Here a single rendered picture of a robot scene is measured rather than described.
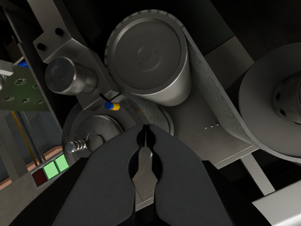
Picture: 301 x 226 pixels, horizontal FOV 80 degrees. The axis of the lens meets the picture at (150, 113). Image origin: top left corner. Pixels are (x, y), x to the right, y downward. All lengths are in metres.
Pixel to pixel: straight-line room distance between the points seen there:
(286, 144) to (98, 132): 0.24
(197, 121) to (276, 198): 0.30
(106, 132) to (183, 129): 0.36
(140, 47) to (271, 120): 0.20
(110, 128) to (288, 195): 0.54
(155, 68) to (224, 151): 0.39
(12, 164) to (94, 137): 0.96
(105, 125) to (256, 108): 0.20
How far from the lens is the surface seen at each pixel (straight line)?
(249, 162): 0.62
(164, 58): 0.27
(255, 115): 0.27
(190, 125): 0.58
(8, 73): 0.42
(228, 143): 0.59
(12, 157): 1.21
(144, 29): 0.29
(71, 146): 0.25
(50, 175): 0.80
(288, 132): 0.28
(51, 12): 0.32
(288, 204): 0.67
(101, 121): 0.26
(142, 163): 0.26
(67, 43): 0.25
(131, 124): 0.26
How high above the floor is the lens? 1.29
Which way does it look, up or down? 9 degrees down
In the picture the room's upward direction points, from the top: 150 degrees clockwise
